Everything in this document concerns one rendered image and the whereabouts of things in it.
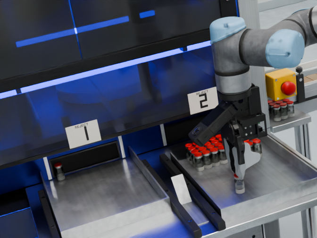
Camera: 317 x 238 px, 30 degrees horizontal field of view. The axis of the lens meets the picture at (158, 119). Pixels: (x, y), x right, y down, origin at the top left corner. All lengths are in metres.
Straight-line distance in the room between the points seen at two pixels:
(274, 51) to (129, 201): 0.54
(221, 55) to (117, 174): 0.53
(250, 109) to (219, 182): 0.26
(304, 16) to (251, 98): 0.21
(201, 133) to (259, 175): 0.28
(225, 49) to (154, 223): 0.43
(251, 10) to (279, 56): 0.47
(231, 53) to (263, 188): 0.38
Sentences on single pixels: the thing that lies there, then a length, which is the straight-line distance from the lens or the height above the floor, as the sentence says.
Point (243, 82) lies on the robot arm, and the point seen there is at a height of 1.18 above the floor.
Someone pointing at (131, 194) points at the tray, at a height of 0.88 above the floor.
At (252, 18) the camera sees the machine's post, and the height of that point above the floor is 1.21.
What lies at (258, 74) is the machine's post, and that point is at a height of 1.05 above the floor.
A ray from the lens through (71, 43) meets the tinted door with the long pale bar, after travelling 1.49.
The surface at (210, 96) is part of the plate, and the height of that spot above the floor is 1.03.
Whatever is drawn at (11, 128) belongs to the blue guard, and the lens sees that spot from 1.52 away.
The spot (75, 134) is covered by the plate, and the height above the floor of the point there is 1.02.
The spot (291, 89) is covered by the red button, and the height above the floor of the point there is 1.00.
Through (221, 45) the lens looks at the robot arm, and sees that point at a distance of 1.23.
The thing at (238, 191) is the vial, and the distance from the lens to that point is 1.38.
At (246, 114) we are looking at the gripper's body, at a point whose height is 1.09.
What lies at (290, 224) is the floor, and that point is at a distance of 2.90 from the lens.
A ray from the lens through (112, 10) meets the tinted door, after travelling 1.50.
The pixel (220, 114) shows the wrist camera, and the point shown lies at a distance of 1.27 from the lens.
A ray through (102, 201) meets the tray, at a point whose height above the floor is 0.88.
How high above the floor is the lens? 1.60
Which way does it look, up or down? 22 degrees down
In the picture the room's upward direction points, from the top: 10 degrees counter-clockwise
